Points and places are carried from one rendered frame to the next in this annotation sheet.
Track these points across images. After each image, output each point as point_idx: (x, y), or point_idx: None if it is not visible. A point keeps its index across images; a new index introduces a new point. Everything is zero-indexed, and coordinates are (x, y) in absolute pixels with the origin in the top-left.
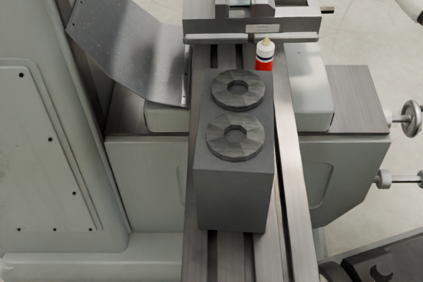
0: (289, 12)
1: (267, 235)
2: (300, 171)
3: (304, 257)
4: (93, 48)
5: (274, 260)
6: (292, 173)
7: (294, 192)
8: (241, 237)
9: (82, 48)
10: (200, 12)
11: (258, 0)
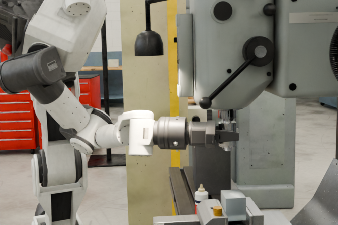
0: (183, 217)
1: (191, 175)
2: (175, 188)
3: (175, 173)
4: (326, 184)
5: (188, 172)
6: (179, 187)
7: (179, 183)
8: None
9: (326, 172)
10: (266, 215)
11: (212, 200)
